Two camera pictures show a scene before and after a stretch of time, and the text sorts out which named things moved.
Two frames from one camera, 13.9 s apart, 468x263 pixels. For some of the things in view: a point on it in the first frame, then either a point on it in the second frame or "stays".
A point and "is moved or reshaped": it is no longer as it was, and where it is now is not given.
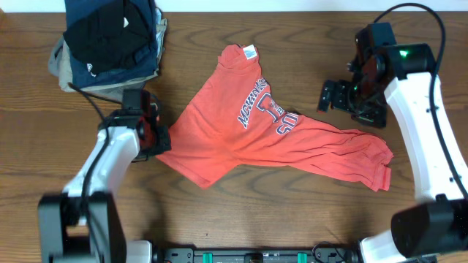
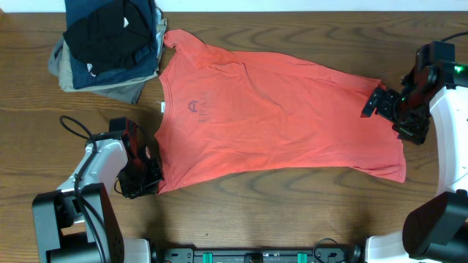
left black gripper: [166, 140] → [155, 177]
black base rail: [257, 255] stays
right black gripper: [375, 116] → [414, 133]
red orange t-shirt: [236, 119] is moved or reshaped
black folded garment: [107, 38] stays
